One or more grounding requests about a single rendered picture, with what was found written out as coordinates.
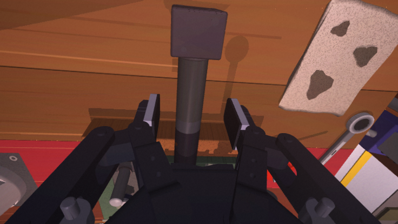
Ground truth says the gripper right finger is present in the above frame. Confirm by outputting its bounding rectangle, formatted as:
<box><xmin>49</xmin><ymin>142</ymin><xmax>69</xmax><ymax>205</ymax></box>
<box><xmin>223</xmin><ymin>97</ymin><xmax>382</xmax><ymax>224</ymax></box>

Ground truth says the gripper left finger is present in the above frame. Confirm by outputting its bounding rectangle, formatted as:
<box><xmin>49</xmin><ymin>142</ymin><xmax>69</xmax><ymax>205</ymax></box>
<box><xmin>6</xmin><ymin>93</ymin><xmax>175</xmax><ymax>224</ymax></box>

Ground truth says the green jack body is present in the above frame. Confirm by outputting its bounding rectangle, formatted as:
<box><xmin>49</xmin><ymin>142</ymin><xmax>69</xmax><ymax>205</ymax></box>
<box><xmin>99</xmin><ymin>155</ymin><xmax>237</xmax><ymax>220</ymax></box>

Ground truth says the dark grey jack column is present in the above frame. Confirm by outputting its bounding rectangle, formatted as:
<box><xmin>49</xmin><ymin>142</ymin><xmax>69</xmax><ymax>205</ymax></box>
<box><xmin>170</xmin><ymin>4</ymin><xmax>228</xmax><ymax>166</ymax></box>

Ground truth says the red mat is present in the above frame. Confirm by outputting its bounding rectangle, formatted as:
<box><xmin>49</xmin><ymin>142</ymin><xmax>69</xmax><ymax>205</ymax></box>
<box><xmin>0</xmin><ymin>140</ymin><xmax>354</xmax><ymax>190</ymax></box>

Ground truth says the grey round pin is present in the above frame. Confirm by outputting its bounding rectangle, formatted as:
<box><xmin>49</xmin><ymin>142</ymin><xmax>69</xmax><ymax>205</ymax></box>
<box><xmin>109</xmin><ymin>161</ymin><xmax>133</xmax><ymax>208</ymax></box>

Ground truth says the white box with yellow stripe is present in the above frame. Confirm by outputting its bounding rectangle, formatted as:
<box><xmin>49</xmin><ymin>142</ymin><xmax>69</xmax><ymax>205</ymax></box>
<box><xmin>334</xmin><ymin>143</ymin><xmax>398</xmax><ymax>215</ymax></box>

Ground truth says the grey plate with round disc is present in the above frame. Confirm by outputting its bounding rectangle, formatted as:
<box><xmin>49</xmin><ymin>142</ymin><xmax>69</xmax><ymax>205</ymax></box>
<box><xmin>0</xmin><ymin>152</ymin><xmax>38</xmax><ymax>217</ymax></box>

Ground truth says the dark blue box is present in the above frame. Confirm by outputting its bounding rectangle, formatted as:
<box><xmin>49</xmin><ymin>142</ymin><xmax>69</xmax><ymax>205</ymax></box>
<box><xmin>359</xmin><ymin>109</ymin><xmax>398</xmax><ymax>156</ymax></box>

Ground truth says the dark brown wooden sleeper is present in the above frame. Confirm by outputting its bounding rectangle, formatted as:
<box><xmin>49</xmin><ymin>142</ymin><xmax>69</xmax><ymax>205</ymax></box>
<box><xmin>82</xmin><ymin>108</ymin><xmax>265</xmax><ymax>156</ymax></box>

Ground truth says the beige stained rag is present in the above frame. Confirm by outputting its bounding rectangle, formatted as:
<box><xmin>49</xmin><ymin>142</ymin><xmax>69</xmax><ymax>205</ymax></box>
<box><xmin>278</xmin><ymin>0</ymin><xmax>398</xmax><ymax>117</ymax></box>

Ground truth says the silver ring spanner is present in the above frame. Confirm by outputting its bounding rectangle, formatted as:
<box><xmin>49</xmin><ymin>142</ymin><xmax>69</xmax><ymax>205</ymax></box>
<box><xmin>319</xmin><ymin>111</ymin><xmax>376</xmax><ymax>166</ymax></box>

